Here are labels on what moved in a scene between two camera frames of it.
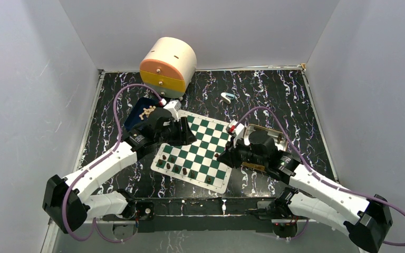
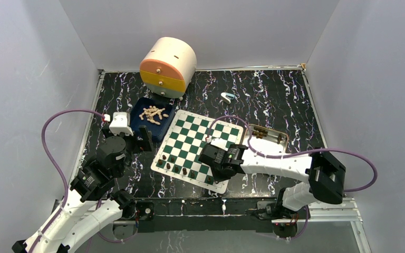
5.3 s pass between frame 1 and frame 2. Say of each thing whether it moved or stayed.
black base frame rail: stayed
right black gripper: moved
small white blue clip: stayed
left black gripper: moved
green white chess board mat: stayed
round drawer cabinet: stayed
